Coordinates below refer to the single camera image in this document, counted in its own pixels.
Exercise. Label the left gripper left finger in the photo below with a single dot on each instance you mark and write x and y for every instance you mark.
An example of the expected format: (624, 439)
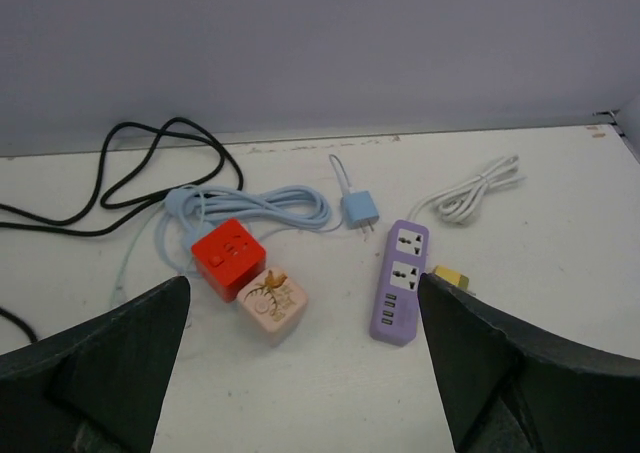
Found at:
(100, 385)

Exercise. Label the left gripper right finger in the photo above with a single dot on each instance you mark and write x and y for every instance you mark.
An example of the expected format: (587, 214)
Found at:
(509, 386)

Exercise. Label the yellow plug adapter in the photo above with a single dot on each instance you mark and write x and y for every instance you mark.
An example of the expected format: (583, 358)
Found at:
(452, 280)

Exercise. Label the red cube socket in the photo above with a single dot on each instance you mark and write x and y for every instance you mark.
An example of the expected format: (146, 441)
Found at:
(228, 258)

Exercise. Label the pink cube socket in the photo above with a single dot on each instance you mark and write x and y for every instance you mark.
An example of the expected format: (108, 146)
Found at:
(273, 303)

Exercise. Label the blue plug charger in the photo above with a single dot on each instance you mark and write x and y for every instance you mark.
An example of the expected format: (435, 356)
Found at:
(360, 211)

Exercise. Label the purple power strip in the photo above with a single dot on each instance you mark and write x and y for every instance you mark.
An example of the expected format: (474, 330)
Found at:
(395, 308)

